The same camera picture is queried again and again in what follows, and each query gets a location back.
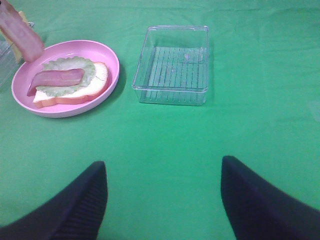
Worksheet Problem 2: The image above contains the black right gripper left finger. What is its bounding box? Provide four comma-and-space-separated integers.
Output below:
0, 161, 108, 240

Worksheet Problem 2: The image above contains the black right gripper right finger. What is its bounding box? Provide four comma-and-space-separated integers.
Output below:
220, 155, 320, 240

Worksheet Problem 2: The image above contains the bread slice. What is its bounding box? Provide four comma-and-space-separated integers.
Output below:
33, 62, 109, 108

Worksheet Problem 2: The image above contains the bacon strip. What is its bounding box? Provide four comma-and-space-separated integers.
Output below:
0, 0, 45, 63
27, 68, 85, 97

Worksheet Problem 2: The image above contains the green lettuce leaf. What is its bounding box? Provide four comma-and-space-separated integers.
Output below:
36, 56, 96, 97

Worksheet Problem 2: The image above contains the green tablecloth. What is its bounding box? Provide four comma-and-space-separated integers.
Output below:
0, 0, 320, 240

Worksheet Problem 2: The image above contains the pink round plate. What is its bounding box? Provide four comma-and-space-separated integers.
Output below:
11, 40, 120, 118

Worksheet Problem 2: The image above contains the left clear plastic tray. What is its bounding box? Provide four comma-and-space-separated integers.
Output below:
0, 32, 24, 89

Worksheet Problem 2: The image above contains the clear plastic tray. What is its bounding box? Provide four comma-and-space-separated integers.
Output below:
132, 25, 209, 106
0, 32, 24, 89

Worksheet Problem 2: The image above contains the right clear plastic tray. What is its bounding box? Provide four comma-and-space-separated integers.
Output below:
132, 25, 209, 106

